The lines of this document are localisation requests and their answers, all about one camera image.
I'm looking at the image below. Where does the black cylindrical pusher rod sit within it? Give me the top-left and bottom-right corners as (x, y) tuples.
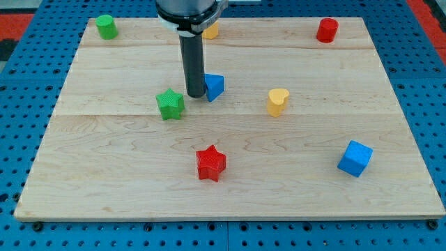
(179, 34), (206, 98)

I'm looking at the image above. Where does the green star block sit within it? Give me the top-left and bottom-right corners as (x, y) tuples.
(155, 89), (185, 120)

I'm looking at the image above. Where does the yellow block behind arm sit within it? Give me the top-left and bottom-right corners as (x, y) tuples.
(202, 22), (219, 40)

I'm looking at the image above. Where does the red star block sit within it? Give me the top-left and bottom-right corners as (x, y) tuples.
(196, 145), (226, 182)

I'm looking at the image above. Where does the blue triangle block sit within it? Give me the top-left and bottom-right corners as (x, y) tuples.
(205, 74), (224, 102)

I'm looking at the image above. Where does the green cylinder block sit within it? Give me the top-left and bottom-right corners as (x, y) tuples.
(95, 14), (118, 40)

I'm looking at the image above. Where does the yellow heart block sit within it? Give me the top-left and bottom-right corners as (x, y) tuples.
(266, 88), (290, 117)

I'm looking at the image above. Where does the red cylinder block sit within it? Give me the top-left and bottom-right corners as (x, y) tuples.
(316, 17), (339, 43)

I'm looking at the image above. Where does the wooden board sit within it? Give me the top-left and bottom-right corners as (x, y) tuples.
(14, 17), (445, 222)

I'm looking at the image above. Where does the blue cube block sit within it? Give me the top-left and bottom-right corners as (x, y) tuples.
(337, 140), (374, 177)

